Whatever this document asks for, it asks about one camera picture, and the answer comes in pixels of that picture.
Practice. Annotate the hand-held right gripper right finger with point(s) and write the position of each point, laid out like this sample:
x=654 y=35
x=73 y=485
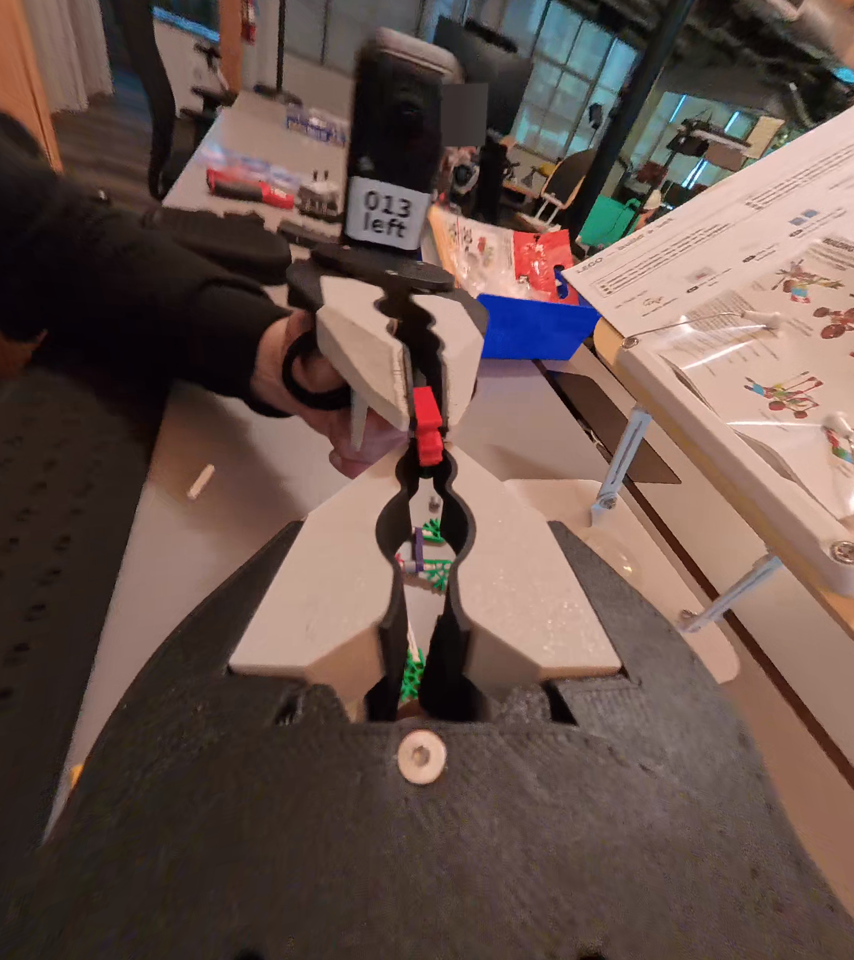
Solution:
x=539 y=600

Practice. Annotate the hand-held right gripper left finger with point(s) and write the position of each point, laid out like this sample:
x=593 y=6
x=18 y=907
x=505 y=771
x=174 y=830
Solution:
x=307 y=600

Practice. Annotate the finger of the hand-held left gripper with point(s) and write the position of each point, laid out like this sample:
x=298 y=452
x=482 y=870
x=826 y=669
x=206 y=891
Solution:
x=461 y=345
x=359 y=352

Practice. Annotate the plain blue plastic bin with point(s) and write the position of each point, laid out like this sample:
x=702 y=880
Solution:
x=539 y=330

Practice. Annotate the red green connector piece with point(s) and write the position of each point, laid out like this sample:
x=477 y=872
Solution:
x=427 y=427

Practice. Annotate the red purple green connector assembly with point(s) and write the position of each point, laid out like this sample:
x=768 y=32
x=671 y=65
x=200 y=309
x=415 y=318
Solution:
x=427 y=559

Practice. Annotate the yellow plastic rod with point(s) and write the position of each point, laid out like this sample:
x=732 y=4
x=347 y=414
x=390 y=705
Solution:
x=76 y=775

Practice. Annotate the person's left forearm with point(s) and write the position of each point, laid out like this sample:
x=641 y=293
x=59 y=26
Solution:
x=97 y=285

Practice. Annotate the person's left hand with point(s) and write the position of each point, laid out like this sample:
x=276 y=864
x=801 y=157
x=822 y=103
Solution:
x=269 y=375

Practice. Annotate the printed toy packaging bag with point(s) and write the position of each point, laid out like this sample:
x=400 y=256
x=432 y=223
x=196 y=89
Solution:
x=472 y=247

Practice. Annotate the black computer monitor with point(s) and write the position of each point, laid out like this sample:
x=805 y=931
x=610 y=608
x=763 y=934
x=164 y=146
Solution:
x=494 y=82

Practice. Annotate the black bar tool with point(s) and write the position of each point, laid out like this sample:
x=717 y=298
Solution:
x=311 y=231

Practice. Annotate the white plastic rod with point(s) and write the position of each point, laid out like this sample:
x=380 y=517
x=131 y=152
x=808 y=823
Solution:
x=202 y=482

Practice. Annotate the red black tool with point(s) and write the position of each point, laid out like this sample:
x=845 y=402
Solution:
x=247 y=187

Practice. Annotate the black mesh cushion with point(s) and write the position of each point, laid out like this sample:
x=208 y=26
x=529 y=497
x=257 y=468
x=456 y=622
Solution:
x=224 y=240

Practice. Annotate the red fire extinguisher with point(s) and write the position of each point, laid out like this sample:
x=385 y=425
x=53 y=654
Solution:
x=249 y=19

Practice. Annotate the green fabric bag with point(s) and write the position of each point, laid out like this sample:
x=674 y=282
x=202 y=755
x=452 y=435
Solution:
x=611 y=223

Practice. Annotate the black metal pole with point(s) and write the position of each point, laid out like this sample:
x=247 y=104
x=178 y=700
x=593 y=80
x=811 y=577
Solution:
x=622 y=112

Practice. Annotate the white document stand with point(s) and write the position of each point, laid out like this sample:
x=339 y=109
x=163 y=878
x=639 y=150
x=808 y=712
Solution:
x=697 y=420

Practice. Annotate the black office chair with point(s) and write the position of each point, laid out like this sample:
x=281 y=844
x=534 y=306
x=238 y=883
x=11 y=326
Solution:
x=153 y=97

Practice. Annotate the white instruction sheet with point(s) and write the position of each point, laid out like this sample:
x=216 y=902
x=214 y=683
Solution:
x=734 y=195

